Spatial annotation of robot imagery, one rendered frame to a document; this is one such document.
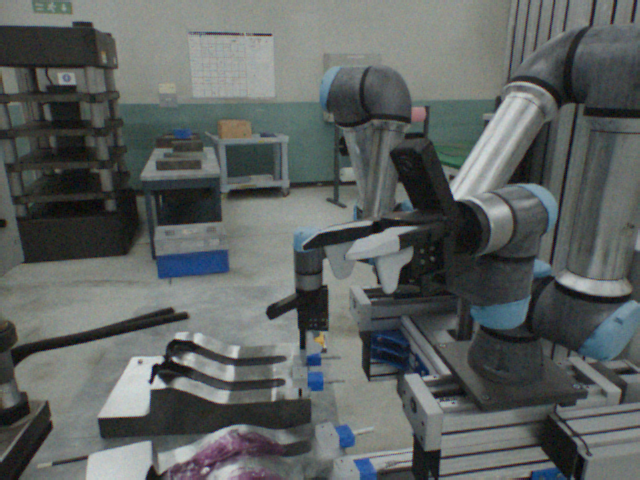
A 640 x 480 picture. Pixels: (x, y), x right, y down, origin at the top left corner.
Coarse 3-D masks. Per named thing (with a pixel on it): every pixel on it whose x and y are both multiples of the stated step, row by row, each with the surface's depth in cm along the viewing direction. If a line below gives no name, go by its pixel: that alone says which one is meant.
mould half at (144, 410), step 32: (224, 352) 134; (256, 352) 136; (288, 352) 135; (128, 384) 126; (160, 384) 113; (192, 384) 116; (288, 384) 121; (128, 416) 114; (160, 416) 115; (192, 416) 115; (224, 416) 116; (256, 416) 116; (288, 416) 117
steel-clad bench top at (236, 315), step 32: (160, 288) 198; (192, 288) 199; (224, 288) 199; (256, 288) 199; (288, 288) 198; (192, 320) 172; (224, 320) 172; (256, 320) 172; (288, 320) 172; (128, 352) 152; (160, 352) 152; (96, 384) 136; (64, 416) 123; (96, 416) 123; (320, 416) 123; (64, 448) 113; (96, 448) 113; (160, 448) 113
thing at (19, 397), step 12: (0, 312) 117; (0, 324) 117; (0, 360) 118; (12, 360) 122; (0, 372) 119; (12, 372) 122; (0, 384) 120; (12, 384) 122; (0, 396) 121; (12, 396) 122; (24, 396) 126; (0, 408) 122; (12, 408) 122; (24, 408) 124; (36, 408) 128; (0, 420) 121; (12, 420) 122; (24, 420) 123
